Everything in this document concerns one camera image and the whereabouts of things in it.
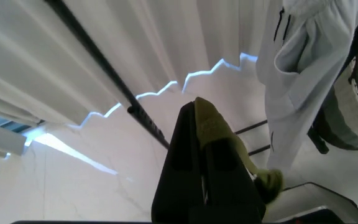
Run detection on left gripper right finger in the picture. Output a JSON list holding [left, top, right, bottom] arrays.
[[199, 138, 267, 223]]

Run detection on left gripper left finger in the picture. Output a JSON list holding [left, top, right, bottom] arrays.
[[151, 101, 205, 223]]

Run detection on olive green garment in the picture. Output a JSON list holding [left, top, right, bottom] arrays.
[[194, 96, 285, 205]]

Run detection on pale grey shorts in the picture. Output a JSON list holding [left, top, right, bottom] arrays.
[[255, 0, 358, 170]]

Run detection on white laundry basket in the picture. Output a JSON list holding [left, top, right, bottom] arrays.
[[317, 40, 358, 152]]

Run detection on black clothes rack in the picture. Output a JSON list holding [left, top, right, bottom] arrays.
[[44, 0, 358, 156]]

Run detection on window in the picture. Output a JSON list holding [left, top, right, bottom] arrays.
[[0, 110, 46, 134]]

